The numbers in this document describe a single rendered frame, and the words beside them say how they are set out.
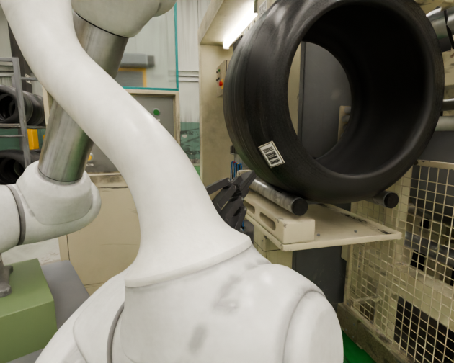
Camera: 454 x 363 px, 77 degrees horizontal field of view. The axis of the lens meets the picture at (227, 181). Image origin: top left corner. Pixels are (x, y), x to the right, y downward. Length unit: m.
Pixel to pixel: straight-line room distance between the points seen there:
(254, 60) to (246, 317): 0.59
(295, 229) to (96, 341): 0.56
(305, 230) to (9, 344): 0.67
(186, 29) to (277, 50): 9.90
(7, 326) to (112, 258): 0.80
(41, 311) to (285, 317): 0.61
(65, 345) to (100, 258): 1.17
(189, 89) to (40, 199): 9.48
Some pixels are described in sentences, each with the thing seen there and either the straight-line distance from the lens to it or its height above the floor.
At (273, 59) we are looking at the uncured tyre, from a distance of 0.68.
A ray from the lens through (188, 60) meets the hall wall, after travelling 10.30.
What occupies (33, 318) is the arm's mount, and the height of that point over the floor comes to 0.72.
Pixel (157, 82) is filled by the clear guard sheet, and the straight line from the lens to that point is 1.39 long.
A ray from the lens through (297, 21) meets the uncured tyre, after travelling 0.72.
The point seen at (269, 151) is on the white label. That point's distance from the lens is 0.68.
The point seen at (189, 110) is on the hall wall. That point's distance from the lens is 10.07.
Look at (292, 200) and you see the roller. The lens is 0.74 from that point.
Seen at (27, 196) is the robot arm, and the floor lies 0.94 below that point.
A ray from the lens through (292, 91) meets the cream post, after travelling 1.13.
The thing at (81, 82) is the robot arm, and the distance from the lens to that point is 0.31.
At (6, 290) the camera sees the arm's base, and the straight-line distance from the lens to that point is 0.81.
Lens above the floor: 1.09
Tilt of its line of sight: 10 degrees down
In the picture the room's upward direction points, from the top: straight up
